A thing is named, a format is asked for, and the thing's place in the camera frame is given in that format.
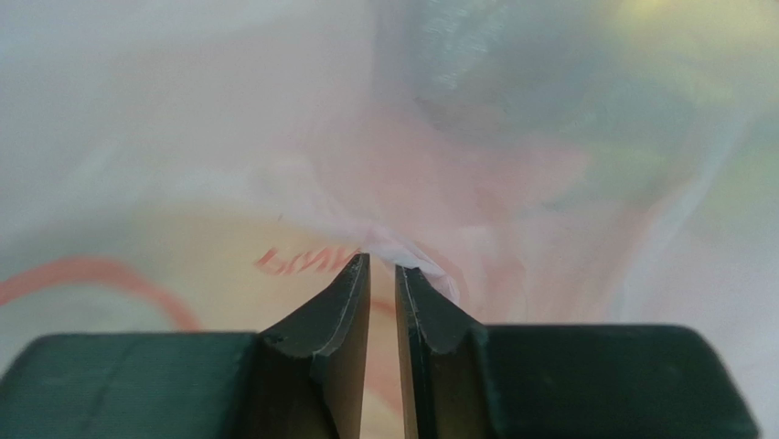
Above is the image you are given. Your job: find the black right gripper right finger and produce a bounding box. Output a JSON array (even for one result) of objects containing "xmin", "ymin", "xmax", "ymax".
[{"xmin": 395, "ymin": 267, "xmax": 761, "ymax": 438}]

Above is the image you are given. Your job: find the pink plastic bag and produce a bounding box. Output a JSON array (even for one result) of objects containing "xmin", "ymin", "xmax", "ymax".
[{"xmin": 1, "ymin": 1, "xmax": 778, "ymax": 438}]

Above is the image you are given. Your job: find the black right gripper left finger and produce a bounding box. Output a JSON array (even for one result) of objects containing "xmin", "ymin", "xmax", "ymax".
[{"xmin": 1, "ymin": 253, "xmax": 370, "ymax": 438}]

